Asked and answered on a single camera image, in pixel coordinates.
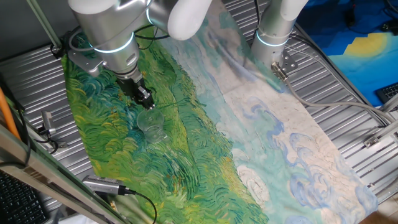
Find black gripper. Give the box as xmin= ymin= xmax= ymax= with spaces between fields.
xmin=116 ymin=75 xmax=156 ymax=111

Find clear plastic cup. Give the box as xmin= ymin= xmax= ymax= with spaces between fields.
xmin=136 ymin=108 xmax=169 ymax=145

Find painted landscape print tablecloth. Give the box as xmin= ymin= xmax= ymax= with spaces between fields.
xmin=60 ymin=0 xmax=379 ymax=224

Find black pole clamp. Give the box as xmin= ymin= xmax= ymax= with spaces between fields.
xmin=49 ymin=42 xmax=65 ymax=60

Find green pole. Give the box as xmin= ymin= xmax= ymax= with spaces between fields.
xmin=25 ymin=0 xmax=63 ymax=50

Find orange pole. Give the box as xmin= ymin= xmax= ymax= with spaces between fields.
xmin=0 ymin=86 xmax=22 ymax=141

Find silver base mounting plate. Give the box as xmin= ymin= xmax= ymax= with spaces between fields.
xmin=279 ymin=49 xmax=299 ymax=75

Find black keyboard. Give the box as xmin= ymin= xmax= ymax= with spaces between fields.
xmin=0 ymin=170 xmax=50 ymax=224
xmin=374 ymin=82 xmax=398 ymax=104

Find blue and yellow cloth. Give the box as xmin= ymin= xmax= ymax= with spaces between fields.
xmin=295 ymin=0 xmax=398 ymax=108

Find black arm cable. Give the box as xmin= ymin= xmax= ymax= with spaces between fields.
xmin=133 ymin=24 xmax=170 ymax=42

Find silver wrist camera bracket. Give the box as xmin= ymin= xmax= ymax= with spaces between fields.
xmin=67 ymin=49 xmax=105 ymax=78

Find silver depth camera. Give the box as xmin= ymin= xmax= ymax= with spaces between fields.
xmin=81 ymin=174 xmax=127 ymax=197

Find black camera cable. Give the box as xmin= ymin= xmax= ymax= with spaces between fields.
xmin=124 ymin=188 xmax=158 ymax=224

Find aluminium frame bar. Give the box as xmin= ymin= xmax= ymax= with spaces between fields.
xmin=0 ymin=123 xmax=132 ymax=224

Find black cable beside frame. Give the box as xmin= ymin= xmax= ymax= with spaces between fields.
xmin=14 ymin=101 xmax=32 ymax=167

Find grey base cable with connector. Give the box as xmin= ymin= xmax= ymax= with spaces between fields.
xmin=271 ymin=61 xmax=398 ymax=125

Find small metal corner bracket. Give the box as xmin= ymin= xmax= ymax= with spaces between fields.
xmin=363 ymin=134 xmax=382 ymax=149

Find aluminium profile rail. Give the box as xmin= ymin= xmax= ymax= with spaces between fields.
xmin=363 ymin=93 xmax=398 ymax=149

